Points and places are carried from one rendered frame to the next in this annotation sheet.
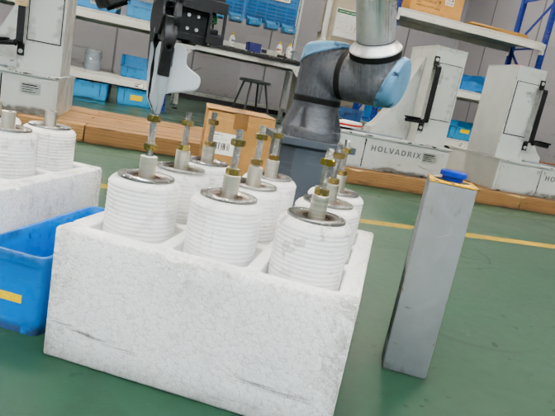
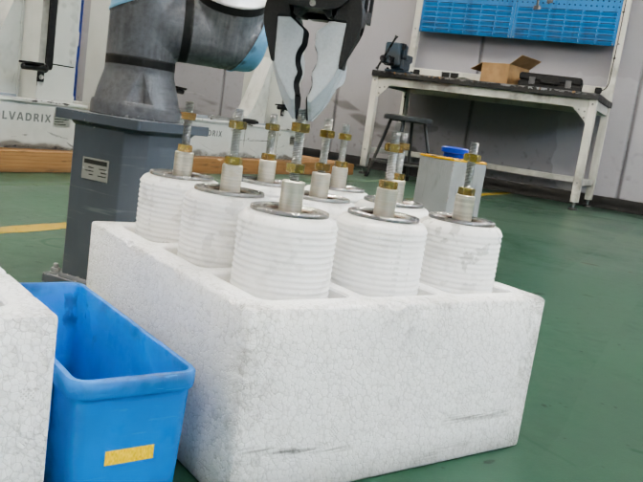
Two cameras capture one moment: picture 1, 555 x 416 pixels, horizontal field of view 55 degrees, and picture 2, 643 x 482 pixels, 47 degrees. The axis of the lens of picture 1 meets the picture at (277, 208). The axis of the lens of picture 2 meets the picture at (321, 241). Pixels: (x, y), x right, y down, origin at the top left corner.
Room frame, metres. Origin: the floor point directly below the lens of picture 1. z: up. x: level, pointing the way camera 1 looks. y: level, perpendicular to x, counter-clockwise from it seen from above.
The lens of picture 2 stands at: (0.21, 0.68, 0.34)
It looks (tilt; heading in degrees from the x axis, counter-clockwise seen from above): 9 degrees down; 312
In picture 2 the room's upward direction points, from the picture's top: 8 degrees clockwise
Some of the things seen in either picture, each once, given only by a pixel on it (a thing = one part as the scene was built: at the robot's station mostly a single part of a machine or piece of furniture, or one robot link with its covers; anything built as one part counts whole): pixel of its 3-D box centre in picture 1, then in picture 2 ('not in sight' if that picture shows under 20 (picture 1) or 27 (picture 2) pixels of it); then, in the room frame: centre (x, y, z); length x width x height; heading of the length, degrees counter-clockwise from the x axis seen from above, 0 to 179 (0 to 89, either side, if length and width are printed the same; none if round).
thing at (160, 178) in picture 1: (146, 177); (289, 211); (0.71, 0.18, 0.25); 0.08 x 0.08 x 0.01
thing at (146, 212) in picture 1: (137, 241); (277, 303); (0.71, 0.18, 0.16); 0.10 x 0.10 x 0.18
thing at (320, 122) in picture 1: (313, 117); (138, 88); (1.34, -0.04, 0.35); 0.15 x 0.15 x 0.10
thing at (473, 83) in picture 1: (464, 82); not in sight; (6.30, -1.81, 0.90); 0.50 x 0.38 x 0.21; 14
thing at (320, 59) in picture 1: (325, 70); (149, 19); (1.33, -0.05, 0.47); 0.13 x 0.12 x 0.14; 60
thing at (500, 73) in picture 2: not in sight; (504, 72); (3.13, -4.23, 0.87); 0.40 x 0.30 x 0.23; 2
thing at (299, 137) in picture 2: (152, 134); (298, 149); (0.71, 0.18, 0.31); 0.01 x 0.01 x 0.08
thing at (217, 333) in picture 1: (234, 283); (299, 330); (0.80, 0.04, 0.09); 0.39 x 0.39 x 0.18; 80
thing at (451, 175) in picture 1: (453, 177); (454, 154); (0.82, -0.25, 0.32); 0.04 x 0.04 x 0.02
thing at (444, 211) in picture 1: (426, 276); (435, 263); (0.82, -0.25, 0.16); 0.07 x 0.07 x 0.31; 80
